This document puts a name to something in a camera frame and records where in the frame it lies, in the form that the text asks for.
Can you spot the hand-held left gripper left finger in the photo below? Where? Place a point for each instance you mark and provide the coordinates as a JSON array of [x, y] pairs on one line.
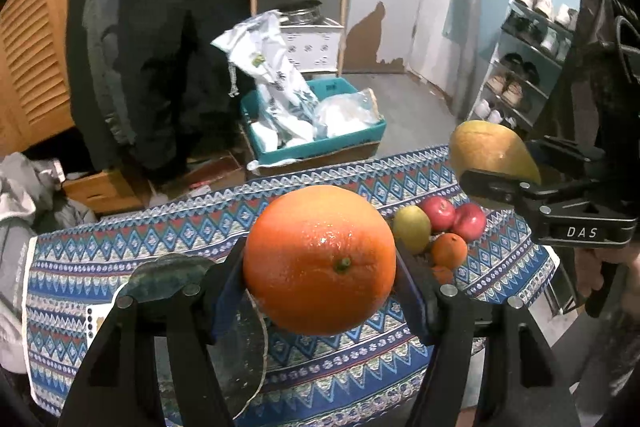
[[225, 289]]

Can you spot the black coat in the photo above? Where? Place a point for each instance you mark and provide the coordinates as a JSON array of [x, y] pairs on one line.
[[165, 32]]

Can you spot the white printed bag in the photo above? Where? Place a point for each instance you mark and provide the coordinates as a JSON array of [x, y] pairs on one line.
[[275, 72]]

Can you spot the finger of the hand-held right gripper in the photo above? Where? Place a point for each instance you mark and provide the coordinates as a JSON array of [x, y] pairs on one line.
[[495, 189], [570, 152]]

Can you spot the yellow green mango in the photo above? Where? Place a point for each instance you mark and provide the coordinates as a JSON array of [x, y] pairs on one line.
[[480, 147]]

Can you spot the teal plastic bin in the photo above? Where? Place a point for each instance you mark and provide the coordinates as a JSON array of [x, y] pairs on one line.
[[340, 142]]

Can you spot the white door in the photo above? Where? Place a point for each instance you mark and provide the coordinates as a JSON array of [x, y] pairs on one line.
[[435, 7]]

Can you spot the shoe rack with shoes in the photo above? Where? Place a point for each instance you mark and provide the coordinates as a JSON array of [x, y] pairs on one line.
[[542, 4]]

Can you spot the wooden drawer box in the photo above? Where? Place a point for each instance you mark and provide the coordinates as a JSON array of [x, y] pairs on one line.
[[100, 194]]

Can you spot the dark glass plate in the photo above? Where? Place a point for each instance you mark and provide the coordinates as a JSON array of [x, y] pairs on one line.
[[245, 357]]

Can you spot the black bag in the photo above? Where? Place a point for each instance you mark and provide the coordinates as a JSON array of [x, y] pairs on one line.
[[600, 57]]

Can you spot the grey clothes pile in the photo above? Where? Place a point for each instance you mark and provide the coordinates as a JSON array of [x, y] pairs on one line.
[[20, 207]]

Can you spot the blue patterned tablecloth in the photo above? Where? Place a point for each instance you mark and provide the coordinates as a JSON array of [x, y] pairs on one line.
[[350, 387]]

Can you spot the flat cardboard box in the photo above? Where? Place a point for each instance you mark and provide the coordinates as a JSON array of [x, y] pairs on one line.
[[215, 174]]

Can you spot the metal pot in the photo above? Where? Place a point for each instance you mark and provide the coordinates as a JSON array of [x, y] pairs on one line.
[[302, 14]]

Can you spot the red apple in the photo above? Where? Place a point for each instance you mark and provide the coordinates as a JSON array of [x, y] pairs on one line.
[[439, 213], [470, 222]]

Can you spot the orange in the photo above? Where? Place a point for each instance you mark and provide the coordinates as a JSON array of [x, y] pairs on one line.
[[444, 274], [449, 251], [310, 257]]

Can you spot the grey shoe rack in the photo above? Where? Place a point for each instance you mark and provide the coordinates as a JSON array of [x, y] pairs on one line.
[[517, 42]]

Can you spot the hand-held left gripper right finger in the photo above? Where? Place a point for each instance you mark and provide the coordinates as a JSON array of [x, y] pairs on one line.
[[410, 289]]

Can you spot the clear plastic bag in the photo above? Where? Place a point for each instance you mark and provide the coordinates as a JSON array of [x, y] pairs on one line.
[[345, 114]]

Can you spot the wooden louvered wardrobe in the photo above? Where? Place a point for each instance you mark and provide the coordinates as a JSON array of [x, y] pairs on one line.
[[35, 57]]

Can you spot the white plastic basket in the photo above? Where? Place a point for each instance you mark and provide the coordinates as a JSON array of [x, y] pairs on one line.
[[315, 49]]

